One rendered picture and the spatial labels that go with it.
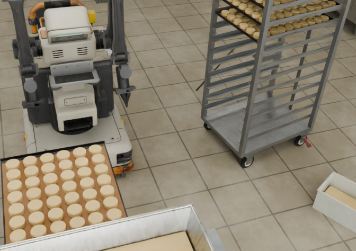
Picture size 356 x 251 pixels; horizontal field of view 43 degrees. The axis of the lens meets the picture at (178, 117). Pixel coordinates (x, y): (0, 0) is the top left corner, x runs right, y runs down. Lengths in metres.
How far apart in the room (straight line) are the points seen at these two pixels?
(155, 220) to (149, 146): 2.16
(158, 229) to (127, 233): 0.07
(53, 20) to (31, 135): 0.90
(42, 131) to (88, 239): 1.96
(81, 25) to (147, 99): 1.47
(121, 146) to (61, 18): 0.90
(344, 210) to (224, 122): 0.99
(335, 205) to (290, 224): 0.29
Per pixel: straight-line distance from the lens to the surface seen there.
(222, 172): 3.07
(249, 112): 2.77
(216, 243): 1.20
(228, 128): 3.18
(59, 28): 2.30
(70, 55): 2.44
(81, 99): 2.60
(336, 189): 3.08
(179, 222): 1.09
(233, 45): 3.05
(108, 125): 2.95
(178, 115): 3.49
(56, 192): 1.68
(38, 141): 2.90
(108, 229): 1.06
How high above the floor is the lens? 2.13
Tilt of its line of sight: 38 degrees down
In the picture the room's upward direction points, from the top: 4 degrees clockwise
